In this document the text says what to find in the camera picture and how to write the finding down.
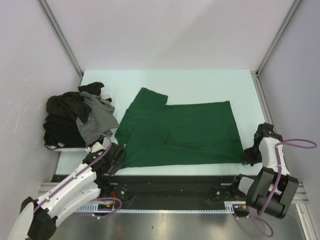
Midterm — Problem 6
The right aluminium frame post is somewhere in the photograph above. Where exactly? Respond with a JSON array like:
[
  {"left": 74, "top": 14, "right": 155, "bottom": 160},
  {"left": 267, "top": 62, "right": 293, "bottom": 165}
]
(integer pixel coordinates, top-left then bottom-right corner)
[{"left": 256, "top": 0, "right": 303, "bottom": 76}]

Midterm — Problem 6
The aluminium front rail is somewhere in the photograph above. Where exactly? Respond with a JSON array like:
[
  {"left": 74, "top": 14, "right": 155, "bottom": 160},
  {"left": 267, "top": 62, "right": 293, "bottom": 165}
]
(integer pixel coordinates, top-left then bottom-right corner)
[{"left": 37, "top": 182, "right": 309, "bottom": 204}]

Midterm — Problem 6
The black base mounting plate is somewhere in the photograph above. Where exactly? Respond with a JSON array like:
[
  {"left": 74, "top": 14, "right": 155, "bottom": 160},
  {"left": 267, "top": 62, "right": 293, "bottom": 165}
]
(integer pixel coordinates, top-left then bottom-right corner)
[{"left": 51, "top": 174, "right": 251, "bottom": 211}]

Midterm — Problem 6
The grey t shirt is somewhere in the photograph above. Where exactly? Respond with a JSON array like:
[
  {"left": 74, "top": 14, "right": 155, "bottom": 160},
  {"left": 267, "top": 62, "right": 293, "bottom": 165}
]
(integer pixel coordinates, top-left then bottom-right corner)
[{"left": 76, "top": 91, "right": 120, "bottom": 145}]

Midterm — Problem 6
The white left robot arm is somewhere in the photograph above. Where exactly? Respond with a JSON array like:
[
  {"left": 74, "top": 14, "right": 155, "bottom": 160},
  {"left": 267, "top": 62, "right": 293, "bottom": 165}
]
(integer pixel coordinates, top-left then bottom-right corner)
[{"left": 20, "top": 142, "right": 125, "bottom": 240}]

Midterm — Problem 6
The white plastic bin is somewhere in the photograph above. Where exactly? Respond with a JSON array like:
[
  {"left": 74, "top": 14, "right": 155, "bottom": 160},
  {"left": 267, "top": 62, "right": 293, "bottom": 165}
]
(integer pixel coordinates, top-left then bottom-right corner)
[{"left": 44, "top": 91, "right": 112, "bottom": 152}]

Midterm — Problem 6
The white slotted cable duct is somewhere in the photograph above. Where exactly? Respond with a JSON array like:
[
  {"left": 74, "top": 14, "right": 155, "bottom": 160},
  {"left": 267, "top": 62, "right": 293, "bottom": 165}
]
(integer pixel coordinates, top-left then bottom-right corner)
[{"left": 75, "top": 201, "right": 234, "bottom": 214}]

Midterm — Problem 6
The green t shirt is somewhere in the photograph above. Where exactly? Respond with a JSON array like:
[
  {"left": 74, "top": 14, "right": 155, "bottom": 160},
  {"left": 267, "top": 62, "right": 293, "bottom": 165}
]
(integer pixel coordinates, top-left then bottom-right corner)
[{"left": 115, "top": 87, "right": 243, "bottom": 168}]

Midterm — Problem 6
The left aluminium frame post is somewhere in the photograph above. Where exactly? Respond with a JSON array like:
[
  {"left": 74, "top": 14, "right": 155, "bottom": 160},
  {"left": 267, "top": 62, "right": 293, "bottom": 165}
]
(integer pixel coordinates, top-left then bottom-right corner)
[{"left": 37, "top": 0, "right": 84, "bottom": 79}]

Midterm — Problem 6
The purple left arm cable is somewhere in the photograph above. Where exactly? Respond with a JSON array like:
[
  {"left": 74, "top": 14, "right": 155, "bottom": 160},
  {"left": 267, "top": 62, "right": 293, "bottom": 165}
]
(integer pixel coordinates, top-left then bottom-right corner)
[{"left": 32, "top": 132, "right": 123, "bottom": 221}]

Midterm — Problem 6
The black t shirt pile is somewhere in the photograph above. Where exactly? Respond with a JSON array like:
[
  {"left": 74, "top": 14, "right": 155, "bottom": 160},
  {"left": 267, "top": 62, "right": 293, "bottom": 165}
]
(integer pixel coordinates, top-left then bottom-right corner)
[{"left": 43, "top": 82, "right": 104, "bottom": 148}]

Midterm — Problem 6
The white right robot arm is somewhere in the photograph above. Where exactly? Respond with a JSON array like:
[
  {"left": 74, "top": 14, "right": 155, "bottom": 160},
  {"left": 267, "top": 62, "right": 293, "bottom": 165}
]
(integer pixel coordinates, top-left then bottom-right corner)
[{"left": 230, "top": 123, "right": 299, "bottom": 219}]

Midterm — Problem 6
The aluminium frame post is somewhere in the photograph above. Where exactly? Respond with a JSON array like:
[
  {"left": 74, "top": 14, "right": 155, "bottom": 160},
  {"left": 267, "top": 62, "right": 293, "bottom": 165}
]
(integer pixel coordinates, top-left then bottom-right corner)
[
  {"left": 256, "top": 0, "right": 303, "bottom": 76},
  {"left": 37, "top": 0, "right": 84, "bottom": 79}
]

